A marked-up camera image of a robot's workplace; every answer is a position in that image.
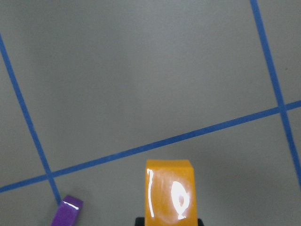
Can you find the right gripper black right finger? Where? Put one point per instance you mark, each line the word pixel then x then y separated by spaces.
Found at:
pixel 200 223

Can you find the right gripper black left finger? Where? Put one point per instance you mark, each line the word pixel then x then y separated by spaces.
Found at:
pixel 140 221

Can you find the orange trapezoid block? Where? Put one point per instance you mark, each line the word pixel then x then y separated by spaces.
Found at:
pixel 170 193

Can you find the purple trapezoid block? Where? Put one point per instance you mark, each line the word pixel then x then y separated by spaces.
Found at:
pixel 67 212

